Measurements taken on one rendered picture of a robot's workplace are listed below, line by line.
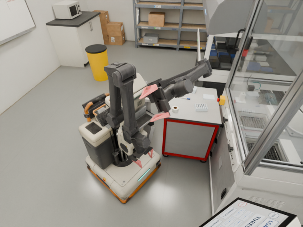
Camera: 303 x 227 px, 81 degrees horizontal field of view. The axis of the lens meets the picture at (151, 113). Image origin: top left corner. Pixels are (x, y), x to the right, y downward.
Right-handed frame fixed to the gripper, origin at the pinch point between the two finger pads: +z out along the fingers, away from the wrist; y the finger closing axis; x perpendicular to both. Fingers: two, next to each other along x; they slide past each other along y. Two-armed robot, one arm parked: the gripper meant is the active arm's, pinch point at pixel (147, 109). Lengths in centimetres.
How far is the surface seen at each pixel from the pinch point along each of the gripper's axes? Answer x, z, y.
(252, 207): -16, -22, 68
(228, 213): -6, -16, 69
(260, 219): -21, -14, 65
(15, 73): 332, -56, -95
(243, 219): -14, -13, 66
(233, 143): 5, -72, 64
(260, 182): -12, -53, 82
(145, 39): 286, -374, -79
